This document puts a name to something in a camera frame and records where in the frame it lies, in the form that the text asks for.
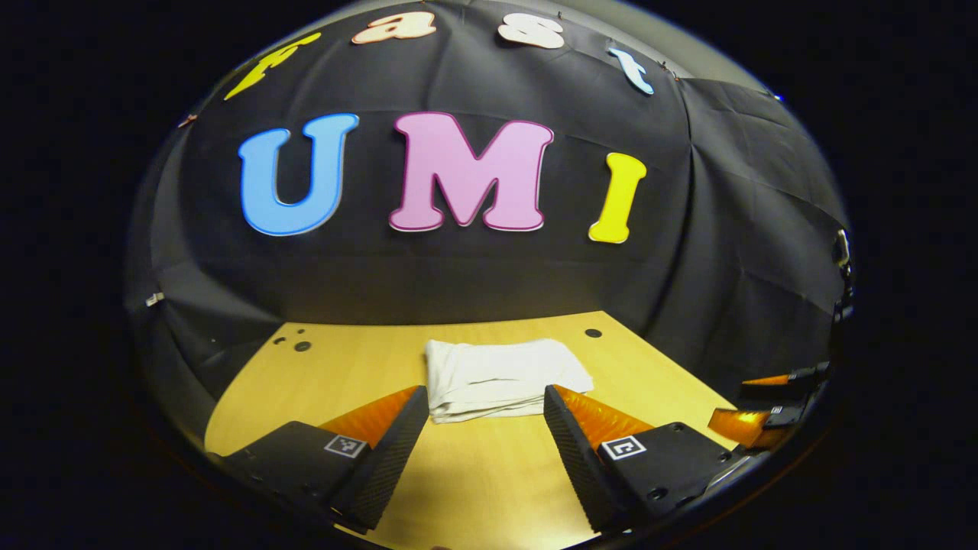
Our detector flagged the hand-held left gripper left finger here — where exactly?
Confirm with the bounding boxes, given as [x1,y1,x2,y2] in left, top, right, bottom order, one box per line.
[206,384,430,534]

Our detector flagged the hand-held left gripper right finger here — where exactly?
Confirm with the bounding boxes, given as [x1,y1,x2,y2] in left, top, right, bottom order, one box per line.
[542,383,753,534]

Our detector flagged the white jeans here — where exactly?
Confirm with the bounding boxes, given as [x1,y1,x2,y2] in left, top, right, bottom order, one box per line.
[425,338,595,425]

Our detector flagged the black backdrop cloth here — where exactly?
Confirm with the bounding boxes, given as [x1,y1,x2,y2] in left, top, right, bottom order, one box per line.
[126,0,850,429]

